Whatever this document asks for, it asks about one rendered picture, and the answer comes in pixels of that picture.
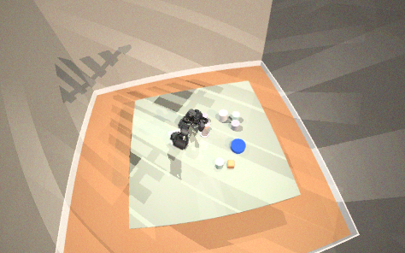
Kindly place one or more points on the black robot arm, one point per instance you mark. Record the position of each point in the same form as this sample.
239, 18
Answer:
177, 137

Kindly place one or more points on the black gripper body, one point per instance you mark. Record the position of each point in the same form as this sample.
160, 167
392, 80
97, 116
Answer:
200, 124

